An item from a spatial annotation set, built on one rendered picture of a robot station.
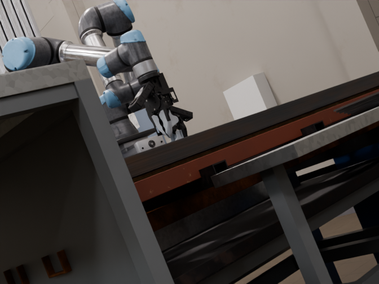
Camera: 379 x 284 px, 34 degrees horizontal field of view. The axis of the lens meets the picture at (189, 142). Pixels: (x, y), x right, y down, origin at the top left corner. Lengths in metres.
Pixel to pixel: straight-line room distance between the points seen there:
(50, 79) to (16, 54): 1.17
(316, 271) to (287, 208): 0.15
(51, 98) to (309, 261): 0.67
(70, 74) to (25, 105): 0.12
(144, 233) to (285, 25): 4.22
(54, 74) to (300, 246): 0.65
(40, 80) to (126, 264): 0.40
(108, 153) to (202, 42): 4.90
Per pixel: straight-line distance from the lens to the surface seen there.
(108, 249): 1.31
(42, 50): 2.35
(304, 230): 1.43
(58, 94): 1.16
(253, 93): 5.47
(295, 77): 5.30
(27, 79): 1.14
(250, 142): 1.70
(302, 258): 1.44
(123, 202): 1.16
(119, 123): 2.84
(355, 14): 4.54
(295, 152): 1.31
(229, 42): 5.75
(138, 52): 2.03
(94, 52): 2.30
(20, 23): 3.06
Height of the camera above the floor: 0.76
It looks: 3 degrees up
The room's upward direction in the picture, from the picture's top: 22 degrees counter-clockwise
